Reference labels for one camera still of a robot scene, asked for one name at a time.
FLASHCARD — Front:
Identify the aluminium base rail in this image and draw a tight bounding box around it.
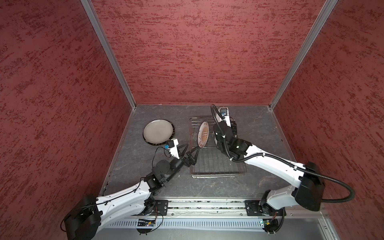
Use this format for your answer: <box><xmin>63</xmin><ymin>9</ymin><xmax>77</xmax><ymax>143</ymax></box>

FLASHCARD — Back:
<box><xmin>83</xmin><ymin>197</ymin><xmax>328</xmax><ymax>218</ymax></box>

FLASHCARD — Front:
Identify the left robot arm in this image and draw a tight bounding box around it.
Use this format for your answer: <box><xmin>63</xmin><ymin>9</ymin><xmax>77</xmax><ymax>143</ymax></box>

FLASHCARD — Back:
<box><xmin>60</xmin><ymin>144</ymin><xmax>200</xmax><ymax>240</ymax></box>

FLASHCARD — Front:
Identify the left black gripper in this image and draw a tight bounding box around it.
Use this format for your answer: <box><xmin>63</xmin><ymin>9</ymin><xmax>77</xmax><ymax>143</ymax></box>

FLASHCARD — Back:
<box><xmin>165</xmin><ymin>142</ymin><xmax>200</xmax><ymax>183</ymax></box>

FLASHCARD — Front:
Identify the plain white plate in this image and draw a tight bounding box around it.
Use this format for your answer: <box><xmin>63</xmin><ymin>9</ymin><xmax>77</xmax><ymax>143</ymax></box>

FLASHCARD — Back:
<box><xmin>143</xmin><ymin>119</ymin><xmax>174</xmax><ymax>145</ymax></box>

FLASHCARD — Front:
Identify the metal wire dish rack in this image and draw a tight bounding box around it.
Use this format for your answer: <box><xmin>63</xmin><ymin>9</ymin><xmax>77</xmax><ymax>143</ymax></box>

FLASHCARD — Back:
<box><xmin>189</xmin><ymin>116</ymin><xmax>247</xmax><ymax>178</ymax></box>

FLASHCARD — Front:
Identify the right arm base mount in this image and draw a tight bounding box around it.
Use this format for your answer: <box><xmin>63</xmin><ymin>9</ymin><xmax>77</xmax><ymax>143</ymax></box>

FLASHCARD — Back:
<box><xmin>245</xmin><ymin>200</ymin><xmax>286</xmax><ymax>217</ymax></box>

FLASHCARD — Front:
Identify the corner aluminium profile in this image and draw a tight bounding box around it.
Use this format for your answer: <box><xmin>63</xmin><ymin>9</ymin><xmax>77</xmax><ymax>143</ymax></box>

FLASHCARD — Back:
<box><xmin>269</xmin><ymin>0</ymin><xmax>338</xmax><ymax>112</ymax></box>
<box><xmin>81</xmin><ymin>0</ymin><xmax>137</xmax><ymax>110</ymax></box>

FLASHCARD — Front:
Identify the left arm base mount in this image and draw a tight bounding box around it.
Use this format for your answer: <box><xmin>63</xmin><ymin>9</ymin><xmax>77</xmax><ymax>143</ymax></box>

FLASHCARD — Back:
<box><xmin>142</xmin><ymin>199</ymin><xmax>169</xmax><ymax>216</ymax></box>

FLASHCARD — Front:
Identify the left corner aluminium profile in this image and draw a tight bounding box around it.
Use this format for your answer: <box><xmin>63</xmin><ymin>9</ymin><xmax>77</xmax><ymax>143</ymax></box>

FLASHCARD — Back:
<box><xmin>81</xmin><ymin>0</ymin><xmax>137</xmax><ymax>110</ymax></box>

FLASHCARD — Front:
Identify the right corner aluminium profile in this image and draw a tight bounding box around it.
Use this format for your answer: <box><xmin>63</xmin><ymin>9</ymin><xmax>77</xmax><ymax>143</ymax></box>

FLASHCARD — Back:
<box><xmin>269</xmin><ymin>0</ymin><xmax>338</xmax><ymax>112</ymax></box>

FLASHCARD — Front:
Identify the small patterned plate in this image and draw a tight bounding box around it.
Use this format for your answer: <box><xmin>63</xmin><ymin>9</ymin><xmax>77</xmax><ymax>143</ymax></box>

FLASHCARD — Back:
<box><xmin>197</xmin><ymin>121</ymin><xmax>210</xmax><ymax>149</ymax></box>

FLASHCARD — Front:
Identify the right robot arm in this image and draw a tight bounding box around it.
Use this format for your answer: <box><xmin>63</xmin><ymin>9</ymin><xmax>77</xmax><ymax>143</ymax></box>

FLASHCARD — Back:
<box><xmin>211</xmin><ymin>105</ymin><xmax>356</xmax><ymax>215</ymax></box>

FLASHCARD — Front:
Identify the dark rimmed patterned plate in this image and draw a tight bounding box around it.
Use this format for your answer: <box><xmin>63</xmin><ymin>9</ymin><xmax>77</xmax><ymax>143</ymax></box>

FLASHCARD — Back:
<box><xmin>142</xmin><ymin>119</ymin><xmax>176</xmax><ymax>147</ymax></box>

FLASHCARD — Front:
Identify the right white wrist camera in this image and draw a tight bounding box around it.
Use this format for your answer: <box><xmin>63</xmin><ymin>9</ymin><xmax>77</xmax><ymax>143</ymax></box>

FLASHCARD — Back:
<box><xmin>216</xmin><ymin>106</ymin><xmax>232</xmax><ymax>128</ymax></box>

